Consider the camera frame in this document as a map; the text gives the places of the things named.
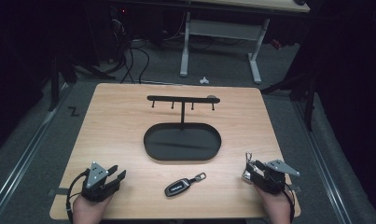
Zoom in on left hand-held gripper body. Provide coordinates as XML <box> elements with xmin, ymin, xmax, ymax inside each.
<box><xmin>80</xmin><ymin>161</ymin><xmax>121</xmax><ymax>203</ymax></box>

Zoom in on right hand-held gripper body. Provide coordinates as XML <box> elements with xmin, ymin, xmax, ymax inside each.
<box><xmin>253</xmin><ymin>159</ymin><xmax>301</xmax><ymax>196</ymax></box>

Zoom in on black car key fob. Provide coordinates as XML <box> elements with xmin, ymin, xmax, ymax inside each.
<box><xmin>163</xmin><ymin>172</ymin><xmax>207</xmax><ymax>198</ymax></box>

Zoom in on black key rack with tray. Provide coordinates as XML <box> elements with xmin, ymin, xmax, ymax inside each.
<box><xmin>143</xmin><ymin>94</ymin><xmax>222</xmax><ymax>162</ymax></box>

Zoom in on person's right hand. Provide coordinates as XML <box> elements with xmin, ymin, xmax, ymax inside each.
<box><xmin>254</xmin><ymin>185</ymin><xmax>294</xmax><ymax>224</ymax></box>

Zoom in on person's left hand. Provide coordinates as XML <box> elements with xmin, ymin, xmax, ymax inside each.
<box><xmin>72</xmin><ymin>194</ymin><xmax>114</xmax><ymax>224</ymax></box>

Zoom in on black metal stand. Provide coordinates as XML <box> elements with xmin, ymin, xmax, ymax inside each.
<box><xmin>259</xmin><ymin>70</ymin><xmax>318</xmax><ymax>133</ymax></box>
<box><xmin>48</xmin><ymin>50</ymin><xmax>117</xmax><ymax>112</ymax></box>

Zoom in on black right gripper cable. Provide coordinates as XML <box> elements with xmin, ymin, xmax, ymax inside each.
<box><xmin>281</xmin><ymin>181</ymin><xmax>296</xmax><ymax>224</ymax></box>

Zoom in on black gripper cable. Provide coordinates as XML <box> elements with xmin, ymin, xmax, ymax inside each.
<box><xmin>281</xmin><ymin>181</ymin><xmax>296</xmax><ymax>224</ymax></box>
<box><xmin>65</xmin><ymin>172</ymin><xmax>91</xmax><ymax>224</ymax></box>

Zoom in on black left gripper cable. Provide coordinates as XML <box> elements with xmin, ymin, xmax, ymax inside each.
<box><xmin>65</xmin><ymin>172</ymin><xmax>91</xmax><ymax>224</ymax></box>

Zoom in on metal floor rail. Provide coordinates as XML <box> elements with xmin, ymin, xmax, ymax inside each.
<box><xmin>0</xmin><ymin>83</ymin><xmax>72</xmax><ymax>220</ymax></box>
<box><xmin>292</xmin><ymin>99</ymin><xmax>354</xmax><ymax>224</ymax></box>

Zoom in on black floor cables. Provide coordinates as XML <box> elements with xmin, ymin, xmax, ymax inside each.
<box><xmin>107</xmin><ymin>38</ymin><xmax>151</xmax><ymax>84</ymax></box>

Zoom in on white desk frame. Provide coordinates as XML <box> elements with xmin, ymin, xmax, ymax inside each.
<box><xmin>112</xmin><ymin>0</ymin><xmax>311</xmax><ymax>85</ymax></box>

